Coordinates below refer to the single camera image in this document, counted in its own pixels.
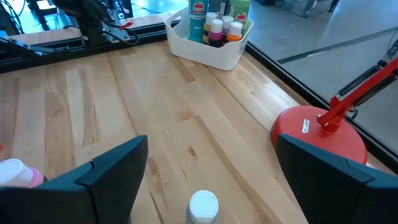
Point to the green large paint bottle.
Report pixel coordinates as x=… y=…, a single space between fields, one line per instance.
x=241 y=11

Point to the white plastic bin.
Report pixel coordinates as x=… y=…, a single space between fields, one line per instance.
x=202 y=54

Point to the pink paint bottle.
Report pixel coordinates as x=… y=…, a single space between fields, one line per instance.
x=18 y=174

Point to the light grey paint bottle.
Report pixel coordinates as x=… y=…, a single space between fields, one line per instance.
x=202 y=207

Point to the teal large paint bottle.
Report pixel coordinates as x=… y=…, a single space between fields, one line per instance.
x=198 y=21

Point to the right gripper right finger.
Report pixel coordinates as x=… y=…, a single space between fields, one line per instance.
x=335 y=196

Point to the orange paint bottle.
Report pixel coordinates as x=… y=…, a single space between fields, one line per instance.
x=234 y=32

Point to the red desk lamp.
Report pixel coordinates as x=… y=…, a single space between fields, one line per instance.
x=311 y=130

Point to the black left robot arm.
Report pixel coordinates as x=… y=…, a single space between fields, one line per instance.
x=87 y=18

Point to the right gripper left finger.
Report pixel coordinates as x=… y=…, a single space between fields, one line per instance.
x=93 y=196

